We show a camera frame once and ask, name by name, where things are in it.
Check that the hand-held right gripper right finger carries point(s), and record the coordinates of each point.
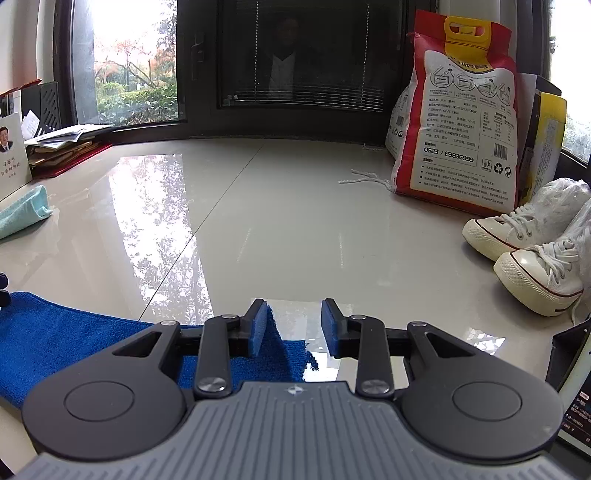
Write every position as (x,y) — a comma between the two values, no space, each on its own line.
(329,331)

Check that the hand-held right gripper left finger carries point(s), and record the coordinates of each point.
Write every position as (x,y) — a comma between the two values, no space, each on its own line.
(259,330)

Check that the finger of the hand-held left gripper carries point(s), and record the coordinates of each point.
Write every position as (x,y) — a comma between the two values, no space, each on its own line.
(3,295)

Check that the blue towel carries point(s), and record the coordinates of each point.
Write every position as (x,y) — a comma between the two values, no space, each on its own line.
(55,341)

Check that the light teal cloth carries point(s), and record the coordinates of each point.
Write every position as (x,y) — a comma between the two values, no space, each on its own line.
(23,210)

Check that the white book with portrait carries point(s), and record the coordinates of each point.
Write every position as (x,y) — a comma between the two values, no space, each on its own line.
(13,157)

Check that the stack of papers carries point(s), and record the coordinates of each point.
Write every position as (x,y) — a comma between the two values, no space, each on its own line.
(64,141)

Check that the black file holder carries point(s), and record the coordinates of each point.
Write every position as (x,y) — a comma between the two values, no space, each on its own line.
(44,108)

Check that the white canvas sneaker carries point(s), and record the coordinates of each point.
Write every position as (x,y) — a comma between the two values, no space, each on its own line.
(540,277)
(512,230)

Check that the red and white rice bag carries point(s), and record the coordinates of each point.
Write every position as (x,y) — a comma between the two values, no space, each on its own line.
(461,129)

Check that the black box at right edge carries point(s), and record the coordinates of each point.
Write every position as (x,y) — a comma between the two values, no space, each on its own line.
(572,397)

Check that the yellow box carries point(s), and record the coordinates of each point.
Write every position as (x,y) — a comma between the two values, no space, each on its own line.
(545,143)

